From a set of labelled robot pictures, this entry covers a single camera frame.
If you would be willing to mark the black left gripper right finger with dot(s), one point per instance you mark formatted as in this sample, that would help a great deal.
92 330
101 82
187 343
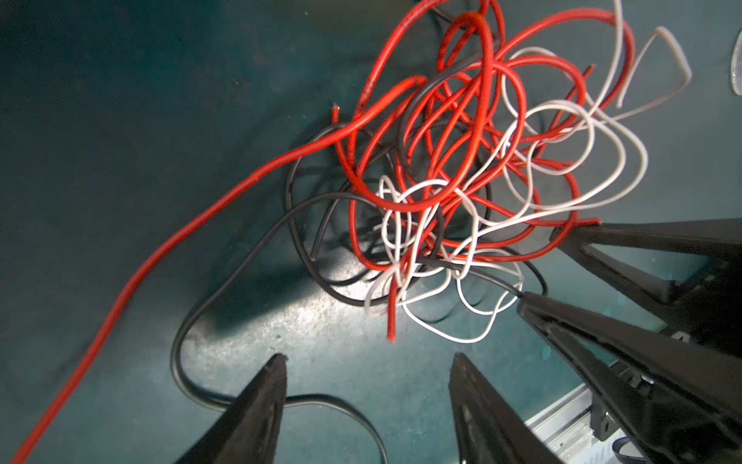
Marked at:
487 429

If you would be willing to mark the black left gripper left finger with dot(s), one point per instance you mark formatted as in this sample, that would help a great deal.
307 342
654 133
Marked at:
247 431

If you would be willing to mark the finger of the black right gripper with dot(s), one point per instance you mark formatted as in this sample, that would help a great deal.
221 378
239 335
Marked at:
711 295
677 402

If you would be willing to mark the clear plastic lid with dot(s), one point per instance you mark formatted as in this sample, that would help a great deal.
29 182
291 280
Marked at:
736 66

